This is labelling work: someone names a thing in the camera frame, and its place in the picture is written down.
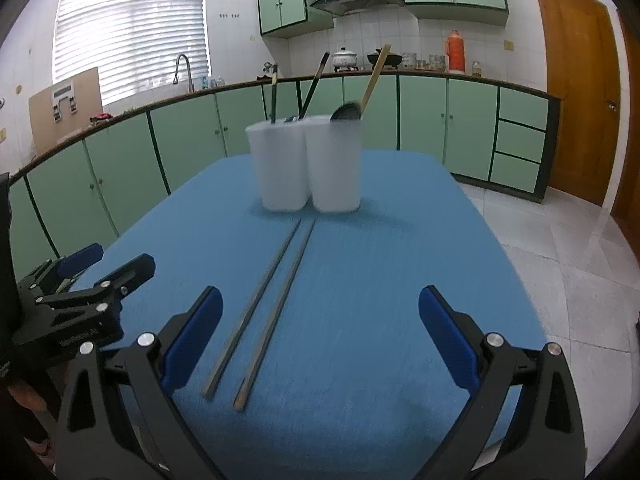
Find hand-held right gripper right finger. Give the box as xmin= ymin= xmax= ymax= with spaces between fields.
xmin=418 ymin=285 xmax=587 ymax=480

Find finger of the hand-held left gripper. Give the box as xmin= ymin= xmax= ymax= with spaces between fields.
xmin=17 ymin=242 xmax=105 ymax=294
xmin=37 ymin=253 xmax=157 ymax=317

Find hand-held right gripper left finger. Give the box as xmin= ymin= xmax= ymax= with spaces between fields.
xmin=55 ymin=286 xmax=226 ymax=480

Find grey metal chopstick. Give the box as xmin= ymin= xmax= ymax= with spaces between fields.
xmin=202 ymin=218 xmax=302 ymax=401
xmin=232 ymin=220 xmax=317 ymax=412

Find white plastic container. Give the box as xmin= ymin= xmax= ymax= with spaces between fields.
xmin=245 ymin=120 xmax=309 ymax=212
xmin=304 ymin=115 xmax=362 ymax=213

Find bamboo chopstick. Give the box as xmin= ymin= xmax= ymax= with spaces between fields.
xmin=359 ymin=44 xmax=392 ymax=121

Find person's left hand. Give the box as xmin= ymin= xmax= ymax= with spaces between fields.
xmin=0 ymin=377 xmax=60 ymax=458

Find blue tablecloth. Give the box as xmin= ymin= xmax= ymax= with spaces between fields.
xmin=67 ymin=150 xmax=548 ymax=480

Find cardboard box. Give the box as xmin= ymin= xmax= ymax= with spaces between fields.
xmin=28 ymin=66 xmax=104 ymax=153

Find green kitchen base cabinets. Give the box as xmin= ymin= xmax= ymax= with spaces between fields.
xmin=0 ymin=72 xmax=558 ymax=281

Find chrome sink faucet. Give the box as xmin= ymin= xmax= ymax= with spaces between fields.
xmin=173 ymin=53 xmax=196 ymax=93

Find white window blinds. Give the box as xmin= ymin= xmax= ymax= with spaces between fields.
xmin=52 ymin=0 xmax=211 ymax=107

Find metal spoon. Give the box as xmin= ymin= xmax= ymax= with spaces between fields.
xmin=330 ymin=102 xmax=364 ymax=122

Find wooden door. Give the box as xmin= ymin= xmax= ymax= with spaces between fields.
xmin=531 ymin=0 xmax=623 ymax=207
xmin=612 ymin=10 xmax=640 ymax=231

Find orange thermos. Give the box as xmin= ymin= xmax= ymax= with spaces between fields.
xmin=446 ymin=29 xmax=465 ymax=73

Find black lidded pan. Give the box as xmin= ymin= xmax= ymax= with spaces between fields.
xmin=366 ymin=49 xmax=403 ymax=70

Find white cooking pot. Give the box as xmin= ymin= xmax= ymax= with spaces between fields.
xmin=331 ymin=46 xmax=359 ymax=72

